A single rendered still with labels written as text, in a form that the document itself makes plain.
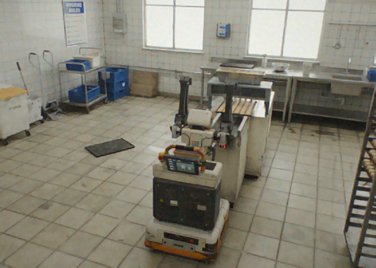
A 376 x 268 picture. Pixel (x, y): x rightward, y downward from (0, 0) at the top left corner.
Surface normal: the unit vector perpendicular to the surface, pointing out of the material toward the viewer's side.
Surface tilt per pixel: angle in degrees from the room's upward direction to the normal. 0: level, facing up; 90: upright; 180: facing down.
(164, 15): 90
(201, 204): 90
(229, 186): 90
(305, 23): 90
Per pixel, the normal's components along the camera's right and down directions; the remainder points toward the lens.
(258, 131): -0.29, 0.32
